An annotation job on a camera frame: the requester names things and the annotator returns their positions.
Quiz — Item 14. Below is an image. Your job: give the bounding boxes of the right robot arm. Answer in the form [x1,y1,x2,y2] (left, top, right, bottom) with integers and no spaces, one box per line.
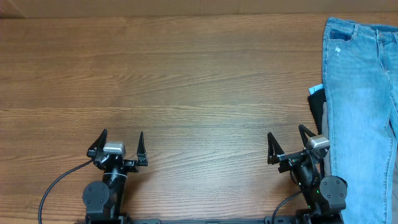
[267,124,348,223]

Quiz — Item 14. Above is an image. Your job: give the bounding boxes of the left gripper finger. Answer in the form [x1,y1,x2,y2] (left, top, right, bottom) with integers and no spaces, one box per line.
[86,129,108,157]
[136,132,148,166]

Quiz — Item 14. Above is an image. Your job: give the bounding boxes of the light blue denim jeans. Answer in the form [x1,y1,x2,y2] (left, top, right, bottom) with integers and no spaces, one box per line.
[322,17,397,223]

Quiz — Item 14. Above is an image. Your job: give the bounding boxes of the black garment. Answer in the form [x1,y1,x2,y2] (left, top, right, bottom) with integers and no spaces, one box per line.
[307,88,331,176]

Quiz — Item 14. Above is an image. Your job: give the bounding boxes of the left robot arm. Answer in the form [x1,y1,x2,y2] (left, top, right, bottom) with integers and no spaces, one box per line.
[82,130,148,224]

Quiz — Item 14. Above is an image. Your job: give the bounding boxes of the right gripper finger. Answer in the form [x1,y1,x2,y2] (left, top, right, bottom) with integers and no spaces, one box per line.
[298,124,316,146]
[267,132,285,164]

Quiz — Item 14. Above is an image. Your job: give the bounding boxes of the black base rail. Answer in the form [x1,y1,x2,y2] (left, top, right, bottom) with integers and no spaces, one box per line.
[75,216,300,224]

